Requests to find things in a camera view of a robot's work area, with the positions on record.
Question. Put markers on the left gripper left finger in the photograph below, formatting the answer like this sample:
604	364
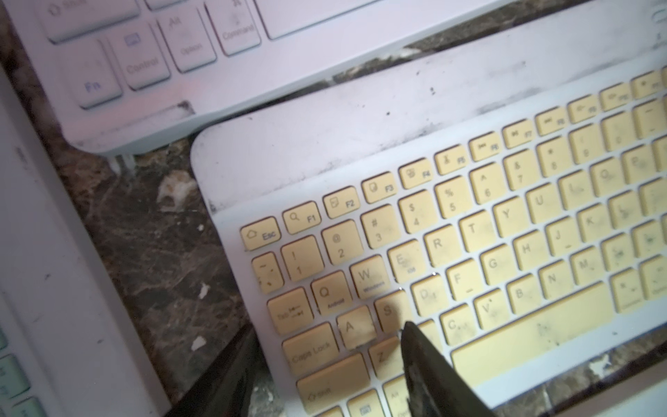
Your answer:
226	387

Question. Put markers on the yellow keyboard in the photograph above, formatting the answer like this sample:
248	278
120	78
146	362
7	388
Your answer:
508	197

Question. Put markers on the green keyboard upright left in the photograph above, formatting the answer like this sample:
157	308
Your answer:
68	346

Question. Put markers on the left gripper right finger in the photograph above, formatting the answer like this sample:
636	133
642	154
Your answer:
434	387

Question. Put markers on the white keyboard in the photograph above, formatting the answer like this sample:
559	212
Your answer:
128	76

